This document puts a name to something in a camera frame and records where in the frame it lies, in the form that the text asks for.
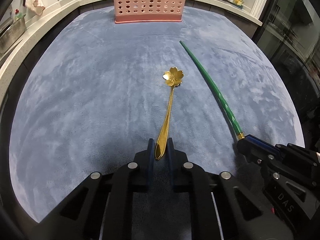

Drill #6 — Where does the pink perforated utensil holder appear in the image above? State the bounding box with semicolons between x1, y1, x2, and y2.
113;0;185;23

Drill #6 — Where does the steel basin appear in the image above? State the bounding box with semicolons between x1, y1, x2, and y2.
0;17;26;55

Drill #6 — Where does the gold flower spoon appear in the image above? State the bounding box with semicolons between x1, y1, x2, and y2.
155;67;184;161

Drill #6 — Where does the green chopstick gold band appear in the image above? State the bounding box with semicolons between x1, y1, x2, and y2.
180;41;245;140

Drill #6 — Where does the blue grey table mat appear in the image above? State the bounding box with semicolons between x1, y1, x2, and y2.
9;8;304;221

